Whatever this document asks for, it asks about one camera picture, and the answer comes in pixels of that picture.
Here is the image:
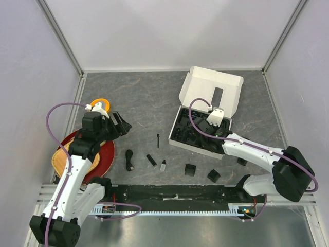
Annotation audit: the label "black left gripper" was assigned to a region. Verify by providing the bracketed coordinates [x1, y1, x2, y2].
[96, 111, 131, 143]

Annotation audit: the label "black usb cable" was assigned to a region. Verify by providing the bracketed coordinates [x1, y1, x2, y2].
[125, 149, 135, 172]

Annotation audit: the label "small clear oil bottle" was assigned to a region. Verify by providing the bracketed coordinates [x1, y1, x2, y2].
[160, 160, 167, 172]

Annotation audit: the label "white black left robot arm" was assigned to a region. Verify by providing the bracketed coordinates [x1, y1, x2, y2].
[29, 111, 132, 246]

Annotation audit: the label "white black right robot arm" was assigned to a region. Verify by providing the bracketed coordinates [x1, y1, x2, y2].
[191, 118, 319, 203]

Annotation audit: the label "orange plastic bowl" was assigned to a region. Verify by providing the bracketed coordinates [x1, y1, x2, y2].
[91, 98, 111, 112]

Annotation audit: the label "red round tray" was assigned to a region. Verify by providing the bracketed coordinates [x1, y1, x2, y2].
[56, 129, 116, 185]

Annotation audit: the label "black comb guard right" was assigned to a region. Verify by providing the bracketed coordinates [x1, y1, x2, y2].
[237, 158, 248, 166]

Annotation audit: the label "black comb guard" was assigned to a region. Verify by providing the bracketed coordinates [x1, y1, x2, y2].
[185, 164, 196, 177]
[237, 158, 248, 166]
[207, 169, 221, 183]

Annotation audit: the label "black plastic tray insert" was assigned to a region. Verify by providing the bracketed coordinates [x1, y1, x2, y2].
[169, 107, 232, 160]

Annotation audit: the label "black cylindrical battery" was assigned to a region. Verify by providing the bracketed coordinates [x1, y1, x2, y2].
[146, 154, 157, 167]

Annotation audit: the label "white cardboard box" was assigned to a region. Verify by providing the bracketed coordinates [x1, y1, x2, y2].
[168, 66, 244, 160]

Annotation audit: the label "black comb guard middle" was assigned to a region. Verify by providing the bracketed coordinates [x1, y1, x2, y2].
[207, 169, 221, 183]

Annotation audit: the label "black comb guard left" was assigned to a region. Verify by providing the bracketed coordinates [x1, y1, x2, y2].
[185, 164, 196, 177]

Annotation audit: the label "woven bamboo tray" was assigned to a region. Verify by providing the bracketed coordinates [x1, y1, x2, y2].
[51, 148, 110, 178]

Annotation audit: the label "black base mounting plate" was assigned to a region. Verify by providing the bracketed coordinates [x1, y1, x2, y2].
[84, 184, 268, 213]

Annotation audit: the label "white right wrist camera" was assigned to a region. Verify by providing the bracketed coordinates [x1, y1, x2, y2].
[206, 108, 224, 127]

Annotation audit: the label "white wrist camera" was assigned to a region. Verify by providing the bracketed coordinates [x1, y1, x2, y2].
[206, 108, 224, 127]
[85, 103, 109, 118]

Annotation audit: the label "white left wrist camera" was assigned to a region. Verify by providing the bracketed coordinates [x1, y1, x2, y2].
[85, 103, 109, 118]

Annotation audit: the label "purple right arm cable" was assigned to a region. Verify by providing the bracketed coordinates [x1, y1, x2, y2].
[188, 98, 319, 192]

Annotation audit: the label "grey slotted cable duct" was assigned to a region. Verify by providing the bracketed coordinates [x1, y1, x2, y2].
[89, 205, 256, 217]

